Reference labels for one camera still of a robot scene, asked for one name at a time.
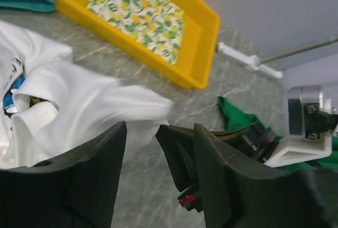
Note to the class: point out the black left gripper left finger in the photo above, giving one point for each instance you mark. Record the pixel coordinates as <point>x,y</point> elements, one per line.
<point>75,189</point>

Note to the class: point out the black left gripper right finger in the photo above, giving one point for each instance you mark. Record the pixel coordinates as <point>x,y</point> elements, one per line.
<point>237,191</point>

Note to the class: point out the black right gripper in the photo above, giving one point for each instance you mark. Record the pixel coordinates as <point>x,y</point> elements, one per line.
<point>254,140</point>

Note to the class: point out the white daisy print t-shirt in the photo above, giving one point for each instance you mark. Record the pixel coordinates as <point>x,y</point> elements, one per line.
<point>49,105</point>

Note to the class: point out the green t-shirt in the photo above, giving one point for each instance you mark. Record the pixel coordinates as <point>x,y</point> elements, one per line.
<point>236,118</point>

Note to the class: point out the metal clothes rack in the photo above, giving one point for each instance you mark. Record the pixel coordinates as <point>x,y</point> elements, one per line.
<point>254,63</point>

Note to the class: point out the yellow plastic tray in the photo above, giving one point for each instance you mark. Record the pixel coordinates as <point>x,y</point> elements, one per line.
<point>195,57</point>

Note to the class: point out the lemon print folded cloth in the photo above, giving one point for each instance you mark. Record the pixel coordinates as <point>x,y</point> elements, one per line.
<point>158,25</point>

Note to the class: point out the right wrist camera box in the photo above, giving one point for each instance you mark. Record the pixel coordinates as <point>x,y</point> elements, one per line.
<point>312,123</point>

